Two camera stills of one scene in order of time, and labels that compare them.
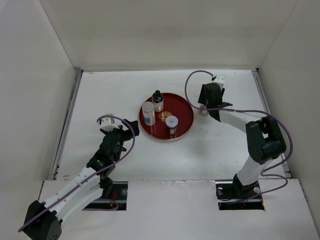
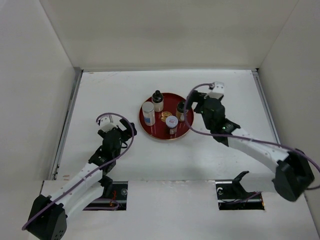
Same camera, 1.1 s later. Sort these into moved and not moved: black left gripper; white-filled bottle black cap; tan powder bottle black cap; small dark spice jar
Moved: tan powder bottle black cap
Not moved: white-filled bottle black cap; black left gripper; small dark spice jar
